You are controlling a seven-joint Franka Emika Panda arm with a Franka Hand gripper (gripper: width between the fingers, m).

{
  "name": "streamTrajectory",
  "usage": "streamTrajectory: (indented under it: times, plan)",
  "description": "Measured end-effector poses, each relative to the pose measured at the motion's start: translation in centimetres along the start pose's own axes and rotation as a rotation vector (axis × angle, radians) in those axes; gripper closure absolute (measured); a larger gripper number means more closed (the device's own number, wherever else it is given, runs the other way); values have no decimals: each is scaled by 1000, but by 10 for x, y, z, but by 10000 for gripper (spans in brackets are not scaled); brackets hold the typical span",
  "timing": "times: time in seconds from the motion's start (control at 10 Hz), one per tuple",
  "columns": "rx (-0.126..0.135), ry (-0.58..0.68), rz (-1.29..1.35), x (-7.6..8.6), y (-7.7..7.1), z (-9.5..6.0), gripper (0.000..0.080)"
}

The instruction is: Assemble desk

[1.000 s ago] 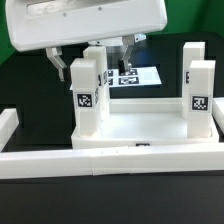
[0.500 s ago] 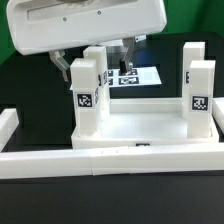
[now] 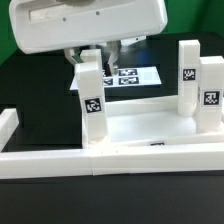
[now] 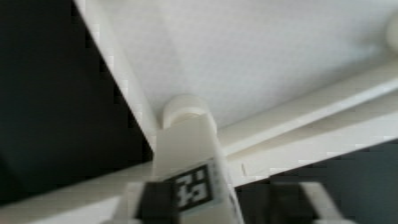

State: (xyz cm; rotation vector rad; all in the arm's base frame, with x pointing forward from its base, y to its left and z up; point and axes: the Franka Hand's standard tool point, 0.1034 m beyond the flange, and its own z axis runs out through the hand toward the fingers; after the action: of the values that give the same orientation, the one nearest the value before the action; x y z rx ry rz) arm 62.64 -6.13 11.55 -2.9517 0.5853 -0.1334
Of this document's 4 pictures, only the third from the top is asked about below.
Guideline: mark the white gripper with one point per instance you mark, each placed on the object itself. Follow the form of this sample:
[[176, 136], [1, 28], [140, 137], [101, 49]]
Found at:
[[48, 25]]

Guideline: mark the white desk top tray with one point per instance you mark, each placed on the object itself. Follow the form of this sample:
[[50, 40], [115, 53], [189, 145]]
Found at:
[[147, 122]]

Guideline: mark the fiducial marker sheet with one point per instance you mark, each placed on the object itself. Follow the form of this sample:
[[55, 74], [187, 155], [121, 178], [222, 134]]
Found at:
[[128, 77]]

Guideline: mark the white obstacle fence frame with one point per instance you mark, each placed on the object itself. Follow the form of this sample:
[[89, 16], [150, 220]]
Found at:
[[103, 160]]

